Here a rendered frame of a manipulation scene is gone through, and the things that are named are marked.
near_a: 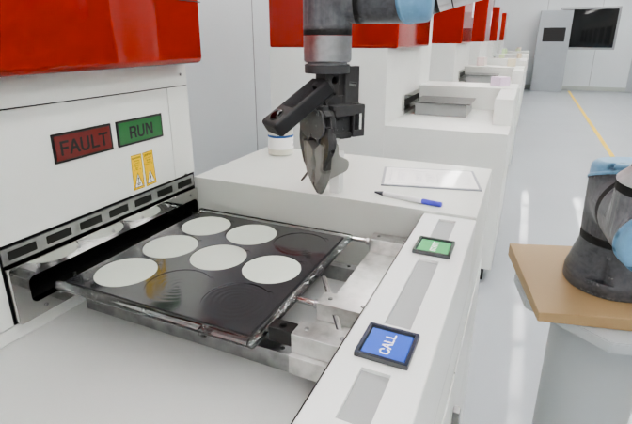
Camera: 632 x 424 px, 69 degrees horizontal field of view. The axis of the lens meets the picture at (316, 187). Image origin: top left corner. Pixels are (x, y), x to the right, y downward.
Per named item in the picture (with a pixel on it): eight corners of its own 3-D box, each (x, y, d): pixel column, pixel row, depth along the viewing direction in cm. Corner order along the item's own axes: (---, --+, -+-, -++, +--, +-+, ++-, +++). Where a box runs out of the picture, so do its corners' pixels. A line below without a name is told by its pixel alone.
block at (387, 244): (368, 252, 88) (369, 237, 87) (373, 244, 91) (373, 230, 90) (409, 259, 85) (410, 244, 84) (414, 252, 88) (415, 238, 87)
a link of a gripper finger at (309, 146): (341, 188, 81) (342, 136, 78) (313, 195, 78) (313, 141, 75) (332, 184, 83) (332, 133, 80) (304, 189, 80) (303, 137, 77)
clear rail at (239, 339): (53, 290, 73) (51, 282, 72) (60, 286, 74) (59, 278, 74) (253, 353, 58) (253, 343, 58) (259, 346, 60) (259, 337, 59)
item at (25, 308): (14, 322, 71) (1, 268, 69) (195, 224, 110) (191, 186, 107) (22, 325, 71) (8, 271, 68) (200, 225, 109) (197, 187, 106)
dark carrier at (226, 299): (66, 284, 74) (65, 280, 73) (200, 212, 103) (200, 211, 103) (249, 338, 60) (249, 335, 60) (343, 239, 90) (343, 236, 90)
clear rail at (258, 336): (244, 350, 59) (244, 340, 58) (347, 239, 91) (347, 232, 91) (253, 353, 58) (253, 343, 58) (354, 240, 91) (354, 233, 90)
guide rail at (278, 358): (86, 307, 80) (84, 292, 79) (96, 302, 82) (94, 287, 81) (358, 395, 61) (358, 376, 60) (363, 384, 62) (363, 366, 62)
